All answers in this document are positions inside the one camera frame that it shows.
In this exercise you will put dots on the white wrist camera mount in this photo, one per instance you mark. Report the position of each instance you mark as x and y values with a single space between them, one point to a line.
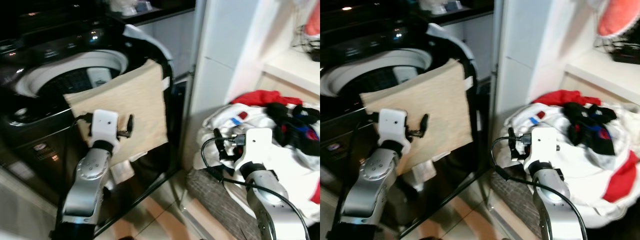
393 125
256 147
105 125
542 145

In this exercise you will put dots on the white garment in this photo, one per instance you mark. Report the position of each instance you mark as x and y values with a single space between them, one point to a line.
295 175
590 180

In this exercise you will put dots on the coral pink towel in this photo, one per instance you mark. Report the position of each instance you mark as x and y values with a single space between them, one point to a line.
620 15
314 20

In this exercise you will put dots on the white cabinet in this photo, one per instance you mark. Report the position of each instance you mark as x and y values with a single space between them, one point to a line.
225 50
525 50

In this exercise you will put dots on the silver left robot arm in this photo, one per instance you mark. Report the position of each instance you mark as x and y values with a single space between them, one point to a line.
87 185
367 185

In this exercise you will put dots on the beige cloth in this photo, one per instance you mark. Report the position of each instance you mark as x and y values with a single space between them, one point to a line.
131 100
432 102

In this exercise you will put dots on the black fluffy garment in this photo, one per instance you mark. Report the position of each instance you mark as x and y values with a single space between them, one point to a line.
292 127
590 127

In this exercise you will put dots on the red garment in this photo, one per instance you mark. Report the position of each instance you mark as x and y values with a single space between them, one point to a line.
562 97
260 98

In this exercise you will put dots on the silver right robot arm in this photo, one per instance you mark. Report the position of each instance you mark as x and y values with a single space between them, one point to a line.
267 195
555 195

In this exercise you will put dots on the grey woven laundry basket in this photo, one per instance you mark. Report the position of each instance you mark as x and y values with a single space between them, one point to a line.
217 200
510 195

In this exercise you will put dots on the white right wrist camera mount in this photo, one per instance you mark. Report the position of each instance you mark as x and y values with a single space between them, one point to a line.
256 147
542 145

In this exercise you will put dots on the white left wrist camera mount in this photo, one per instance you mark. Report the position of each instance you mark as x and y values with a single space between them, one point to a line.
393 125
105 125

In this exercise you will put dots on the white container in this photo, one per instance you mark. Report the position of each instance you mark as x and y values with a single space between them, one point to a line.
124 6

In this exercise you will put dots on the black top-load washing machine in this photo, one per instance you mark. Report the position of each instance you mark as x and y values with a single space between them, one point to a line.
30 135
345 135

